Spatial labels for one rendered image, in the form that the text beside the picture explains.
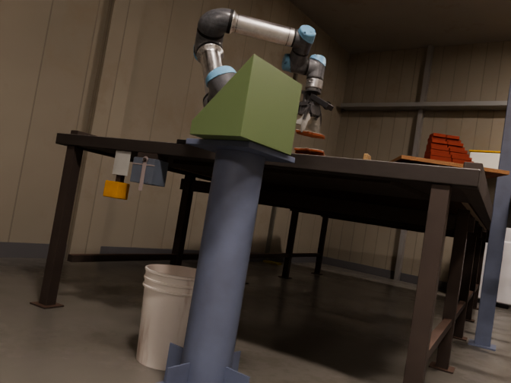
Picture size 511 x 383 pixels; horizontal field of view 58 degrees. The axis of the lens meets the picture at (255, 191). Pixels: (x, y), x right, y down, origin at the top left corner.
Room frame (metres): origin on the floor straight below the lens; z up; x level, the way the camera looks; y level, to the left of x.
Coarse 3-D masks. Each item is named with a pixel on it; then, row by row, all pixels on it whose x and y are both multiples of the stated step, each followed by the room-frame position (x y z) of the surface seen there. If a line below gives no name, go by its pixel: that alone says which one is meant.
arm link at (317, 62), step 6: (312, 60) 2.00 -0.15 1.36; (318, 60) 2.00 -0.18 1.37; (324, 60) 2.01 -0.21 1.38; (312, 66) 2.00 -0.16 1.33; (318, 66) 2.00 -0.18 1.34; (324, 66) 2.02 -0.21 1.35; (312, 72) 2.01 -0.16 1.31; (318, 72) 2.00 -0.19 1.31; (324, 72) 2.03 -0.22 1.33; (306, 78) 2.03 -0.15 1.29; (318, 78) 2.00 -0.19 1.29
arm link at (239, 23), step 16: (208, 16) 1.83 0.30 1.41; (224, 16) 1.82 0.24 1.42; (240, 16) 1.85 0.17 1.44; (208, 32) 1.86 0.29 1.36; (224, 32) 1.87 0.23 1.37; (240, 32) 1.87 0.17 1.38; (256, 32) 1.86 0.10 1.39; (272, 32) 1.86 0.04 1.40; (288, 32) 1.87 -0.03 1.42; (304, 32) 1.86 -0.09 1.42; (304, 48) 1.91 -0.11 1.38
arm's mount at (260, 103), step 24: (240, 72) 1.34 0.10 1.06; (264, 72) 1.37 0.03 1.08; (216, 96) 1.39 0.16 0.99; (240, 96) 1.33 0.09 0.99; (264, 96) 1.38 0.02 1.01; (288, 96) 1.49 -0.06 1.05; (192, 120) 1.43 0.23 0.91; (216, 120) 1.38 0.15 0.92; (240, 120) 1.32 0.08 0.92; (264, 120) 1.40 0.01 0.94; (288, 120) 1.51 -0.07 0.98; (264, 144) 1.42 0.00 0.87; (288, 144) 1.53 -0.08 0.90
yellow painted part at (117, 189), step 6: (108, 180) 2.25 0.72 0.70; (120, 180) 2.26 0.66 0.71; (108, 186) 2.24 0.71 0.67; (114, 186) 2.22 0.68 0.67; (120, 186) 2.23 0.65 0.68; (126, 186) 2.26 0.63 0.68; (108, 192) 2.24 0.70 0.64; (114, 192) 2.22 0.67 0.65; (120, 192) 2.24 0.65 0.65; (126, 192) 2.27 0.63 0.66; (120, 198) 2.24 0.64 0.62; (126, 198) 2.28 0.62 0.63
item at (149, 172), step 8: (136, 160) 2.17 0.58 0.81; (144, 160) 2.13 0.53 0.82; (152, 160) 2.12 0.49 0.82; (160, 160) 2.15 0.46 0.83; (136, 168) 2.17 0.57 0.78; (144, 168) 2.13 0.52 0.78; (152, 168) 2.12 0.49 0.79; (160, 168) 2.16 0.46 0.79; (136, 176) 2.16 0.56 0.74; (144, 176) 2.14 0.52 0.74; (152, 176) 2.12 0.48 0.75; (160, 176) 2.17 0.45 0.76; (152, 184) 2.13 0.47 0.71; (160, 184) 2.18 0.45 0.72
